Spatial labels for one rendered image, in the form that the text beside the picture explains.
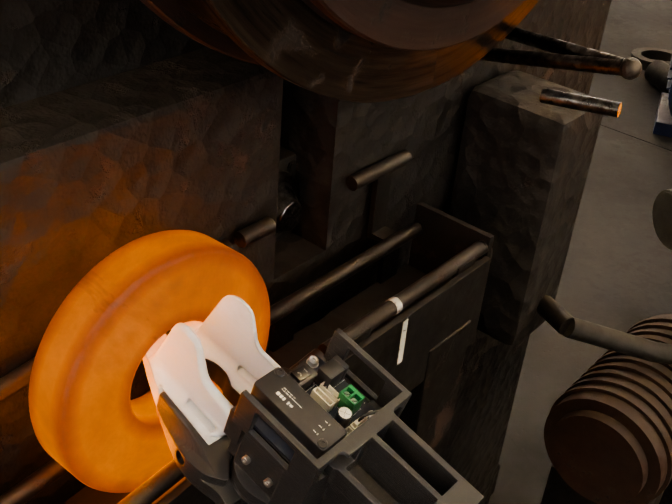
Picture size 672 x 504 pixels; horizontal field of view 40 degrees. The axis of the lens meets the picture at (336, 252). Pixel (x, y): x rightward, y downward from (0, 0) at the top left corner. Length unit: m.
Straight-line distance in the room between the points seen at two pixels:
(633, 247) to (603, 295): 0.24
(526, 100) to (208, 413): 0.42
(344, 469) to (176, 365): 0.11
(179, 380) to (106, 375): 0.04
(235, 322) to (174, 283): 0.04
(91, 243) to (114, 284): 0.07
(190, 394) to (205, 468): 0.04
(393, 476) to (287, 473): 0.05
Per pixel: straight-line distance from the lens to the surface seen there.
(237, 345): 0.51
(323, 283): 0.69
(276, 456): 0.44
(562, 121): 0.77
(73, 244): 0.54
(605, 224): 2.31
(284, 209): 0.69
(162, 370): 0.51
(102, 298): 0.49
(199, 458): 0.48
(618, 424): 0.91
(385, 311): 0.65
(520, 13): 0.65
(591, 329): 0.88
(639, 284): 2.11
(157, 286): 0.50
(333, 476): 0.45
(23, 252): 0.53
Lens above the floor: 1.10
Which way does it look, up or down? 33 degrees down
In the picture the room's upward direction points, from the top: 5 degrees clockwise
